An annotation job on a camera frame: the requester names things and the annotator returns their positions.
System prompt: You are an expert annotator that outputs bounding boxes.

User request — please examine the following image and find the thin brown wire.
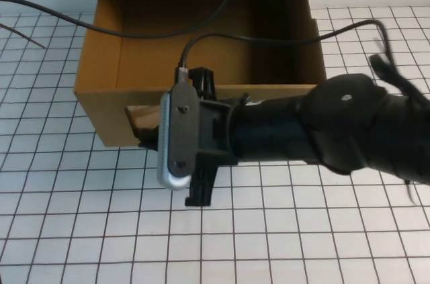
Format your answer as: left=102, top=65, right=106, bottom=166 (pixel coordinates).
left=0, top=23, right=46, bottom=49

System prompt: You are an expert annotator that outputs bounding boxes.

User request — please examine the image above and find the white grid tablecloth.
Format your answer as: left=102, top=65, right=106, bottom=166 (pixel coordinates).
left=0, top=5, right=430, bottom=284

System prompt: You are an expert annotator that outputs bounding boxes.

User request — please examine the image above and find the brown cardboard drawer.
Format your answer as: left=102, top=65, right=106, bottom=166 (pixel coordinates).
left=73, top=0, right=329, bottom=149

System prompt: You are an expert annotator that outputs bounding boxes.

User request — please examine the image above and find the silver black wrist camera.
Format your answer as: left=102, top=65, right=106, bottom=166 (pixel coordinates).
left=156, top=84, right=200, bottom=191

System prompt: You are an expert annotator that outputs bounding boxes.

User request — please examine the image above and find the thin black camera cable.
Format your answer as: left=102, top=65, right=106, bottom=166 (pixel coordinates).
left=176, top=19, right=399, bottom=77

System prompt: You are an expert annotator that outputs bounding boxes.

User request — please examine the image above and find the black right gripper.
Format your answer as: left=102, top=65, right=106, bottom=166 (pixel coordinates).
left=136, top=66, right=238, bottom=207

